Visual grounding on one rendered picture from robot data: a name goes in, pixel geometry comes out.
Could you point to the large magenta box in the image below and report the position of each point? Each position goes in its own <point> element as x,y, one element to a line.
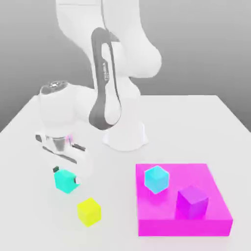
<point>186,227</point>

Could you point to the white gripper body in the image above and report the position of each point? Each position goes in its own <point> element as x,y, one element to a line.
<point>64,159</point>

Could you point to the small cyan cube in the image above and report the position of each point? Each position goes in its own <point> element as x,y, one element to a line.
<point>156,179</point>

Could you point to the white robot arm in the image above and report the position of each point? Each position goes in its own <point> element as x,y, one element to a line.
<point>78,39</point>

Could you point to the small yellow cube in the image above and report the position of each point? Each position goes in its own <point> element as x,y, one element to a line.
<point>89,212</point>

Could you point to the small teal cube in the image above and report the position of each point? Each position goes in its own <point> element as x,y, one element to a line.
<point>64,181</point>

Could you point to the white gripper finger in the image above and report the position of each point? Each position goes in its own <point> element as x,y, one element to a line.
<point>77,180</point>
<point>55,169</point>

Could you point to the small purple cube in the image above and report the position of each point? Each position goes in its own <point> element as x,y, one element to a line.
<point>191,204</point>

